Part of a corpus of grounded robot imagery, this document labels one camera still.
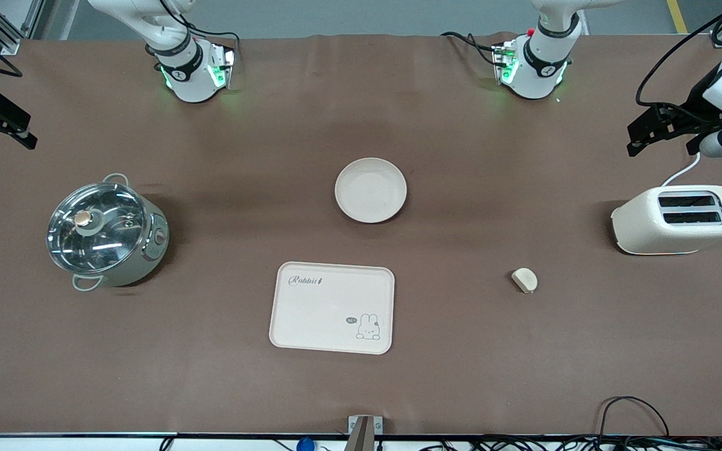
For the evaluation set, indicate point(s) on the cream two-slot toaster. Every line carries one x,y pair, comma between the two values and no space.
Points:
655,225

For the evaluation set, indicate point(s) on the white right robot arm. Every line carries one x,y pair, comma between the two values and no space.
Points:
185,69

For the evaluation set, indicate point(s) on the round cream plate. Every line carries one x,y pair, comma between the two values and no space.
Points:
370,190

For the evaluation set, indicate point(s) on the grey metal camera bracket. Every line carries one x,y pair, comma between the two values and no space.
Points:
364,429

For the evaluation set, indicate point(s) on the steel electric cooking pot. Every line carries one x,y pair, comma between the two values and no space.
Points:
148,250

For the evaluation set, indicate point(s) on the brown table mat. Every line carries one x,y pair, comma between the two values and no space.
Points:
461,351

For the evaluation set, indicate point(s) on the pale bun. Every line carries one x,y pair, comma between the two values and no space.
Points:
525,279

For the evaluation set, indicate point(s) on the cream rabbit print tray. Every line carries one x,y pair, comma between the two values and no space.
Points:
329,310

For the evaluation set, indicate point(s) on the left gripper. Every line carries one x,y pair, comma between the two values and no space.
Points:
698,108

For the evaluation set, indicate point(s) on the glass pot lid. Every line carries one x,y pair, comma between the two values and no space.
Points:
98,228

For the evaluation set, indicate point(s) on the blue round cap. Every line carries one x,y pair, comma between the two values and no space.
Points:
305,445

